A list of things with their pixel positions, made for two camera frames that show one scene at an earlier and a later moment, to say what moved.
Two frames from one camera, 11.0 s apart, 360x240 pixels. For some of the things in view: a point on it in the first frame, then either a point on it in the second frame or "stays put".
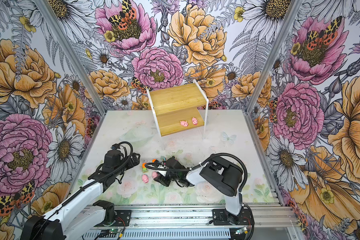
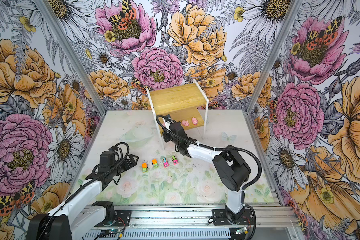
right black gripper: [162, 180] -> [166, 137]
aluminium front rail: [187, 217] stays put
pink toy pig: [184, 123] stays put
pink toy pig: [194, 121] stays put
